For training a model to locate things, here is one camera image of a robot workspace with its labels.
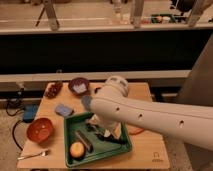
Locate yellow red apple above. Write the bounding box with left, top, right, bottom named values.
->
left=70, top=142, right=85, bottom=158

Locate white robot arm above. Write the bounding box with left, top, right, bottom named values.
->
left=90, top=76, right=213, bottom=151

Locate purple bowl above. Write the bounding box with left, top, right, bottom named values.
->
left=68, top=77, right=89, bottom=95

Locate red bowl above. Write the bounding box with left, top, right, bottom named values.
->
left=27, top=118, right=54, bottom=144

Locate small metal cup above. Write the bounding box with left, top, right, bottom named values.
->
left=94, top=87, right=101, bottom=94

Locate grey blue cloth piece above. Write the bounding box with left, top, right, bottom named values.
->
left=81, top=95, right=92, bottom=111

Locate dark grey tool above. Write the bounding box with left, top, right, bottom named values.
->
left=86, top=123, right=103, bottom=135

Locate blue sponge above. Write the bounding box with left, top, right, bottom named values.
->
left=55, top=104, right=74, bottom=117

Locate orange carrot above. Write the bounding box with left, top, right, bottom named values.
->
left=128, top=127, right=145, bottom=135

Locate green plastic tray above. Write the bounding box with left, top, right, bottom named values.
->
left=64, top=112, right=132, bottom=168

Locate dark brown bar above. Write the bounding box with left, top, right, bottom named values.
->
left=75, top=130, right=93, bottom=153

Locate blue box on floor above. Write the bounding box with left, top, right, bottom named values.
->
left=23, top=105, right=38, bottom=123

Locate black cable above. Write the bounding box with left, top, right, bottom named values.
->
left=5, top=89, right=25, bottom=117

